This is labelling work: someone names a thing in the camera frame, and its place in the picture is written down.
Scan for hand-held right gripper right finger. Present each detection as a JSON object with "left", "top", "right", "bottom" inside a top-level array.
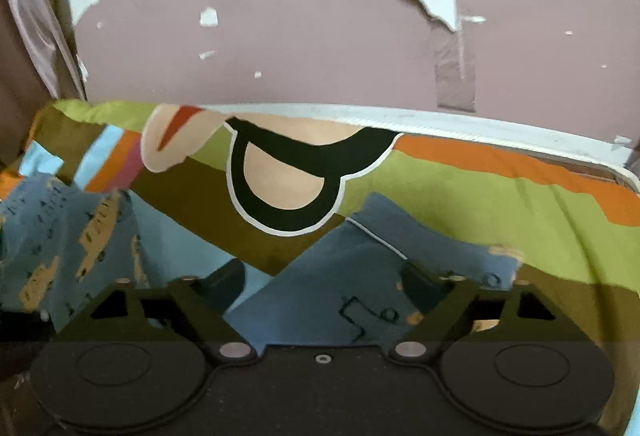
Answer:
[{"left": 389, "top": 261, "right": 587, "bottom": 362}]

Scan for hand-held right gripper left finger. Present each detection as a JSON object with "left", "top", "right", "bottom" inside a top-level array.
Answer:
[{"left": 47, "top": 262, "right": 257, "bottom": 363}]

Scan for colourful printed blanket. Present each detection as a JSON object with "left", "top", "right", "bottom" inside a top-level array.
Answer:
[{"left": 0, "top": 98, "right": 640, "bottom": 347}]

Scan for blue printed pants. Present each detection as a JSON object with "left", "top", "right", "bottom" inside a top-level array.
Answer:
[{"left": 0, "top": 176, "right": 526, "bottom": 349}]

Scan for mauve curtain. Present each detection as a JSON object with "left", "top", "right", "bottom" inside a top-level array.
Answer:
[{"left": 0, "top": 0, "right": 90, "bottom": 103}]

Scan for white mattress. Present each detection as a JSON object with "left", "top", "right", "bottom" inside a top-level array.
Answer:
[{"left": 200, "top": 103, "right": 640, "bottom": 193}]

